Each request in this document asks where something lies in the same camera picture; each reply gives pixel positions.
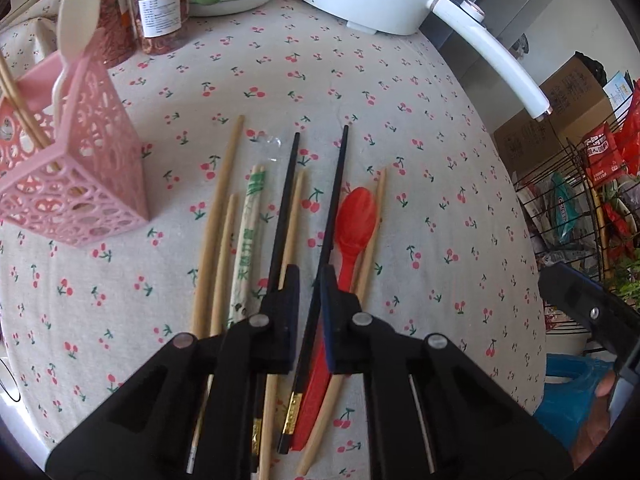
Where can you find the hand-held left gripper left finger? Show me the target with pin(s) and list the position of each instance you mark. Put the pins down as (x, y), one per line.
(290, 305)

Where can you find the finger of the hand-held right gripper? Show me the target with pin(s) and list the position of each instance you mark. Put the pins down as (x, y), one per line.
(580, 300)

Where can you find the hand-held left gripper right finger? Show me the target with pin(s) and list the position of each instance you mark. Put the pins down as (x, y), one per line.
(327, 315)

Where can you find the paper-wrapped disposable chopsticks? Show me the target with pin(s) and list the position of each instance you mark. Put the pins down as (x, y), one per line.
(247, 245)

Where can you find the black chopstick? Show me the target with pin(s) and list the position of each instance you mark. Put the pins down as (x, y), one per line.
(285, 210)
(335, 200)

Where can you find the red plastic spoon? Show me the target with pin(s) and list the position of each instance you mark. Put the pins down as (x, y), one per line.
(355, 220)

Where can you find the long wooden chopstick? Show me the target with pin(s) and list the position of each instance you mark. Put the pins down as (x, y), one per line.
(220, 210)

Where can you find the pink perforated utensil holder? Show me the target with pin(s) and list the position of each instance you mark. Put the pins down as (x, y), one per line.
(100, 160)

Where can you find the person's right hand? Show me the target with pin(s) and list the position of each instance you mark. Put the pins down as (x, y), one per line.
(592, 430)

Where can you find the blue plastic container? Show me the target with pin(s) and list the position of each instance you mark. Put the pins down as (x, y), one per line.
(565, 395)

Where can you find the teal snack packet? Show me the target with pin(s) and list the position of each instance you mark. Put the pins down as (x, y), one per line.
(562, 210)

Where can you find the red snack packet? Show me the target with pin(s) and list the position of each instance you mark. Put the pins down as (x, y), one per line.
(602, 155)
(631, 130)

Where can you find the brown cardboard box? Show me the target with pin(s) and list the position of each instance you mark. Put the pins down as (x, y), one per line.
(575, 100)
(525, 145)

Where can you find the black bag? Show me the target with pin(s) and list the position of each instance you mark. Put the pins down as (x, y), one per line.
(592, 67)

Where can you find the silver refrigerator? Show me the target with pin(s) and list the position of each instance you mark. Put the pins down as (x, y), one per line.
(500, 0)

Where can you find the thin bamboo chopstick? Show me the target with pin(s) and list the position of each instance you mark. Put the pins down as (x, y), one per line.
(20, 95)
(25, 127)

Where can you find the labelled jar of dried fruit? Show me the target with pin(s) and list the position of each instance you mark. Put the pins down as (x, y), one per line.
(160, 10)

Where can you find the jar of red flakes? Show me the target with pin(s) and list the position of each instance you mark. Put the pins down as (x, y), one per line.
(117, 25)

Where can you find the white plastic spoon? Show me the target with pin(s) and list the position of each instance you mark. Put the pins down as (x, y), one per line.
(77, 10)

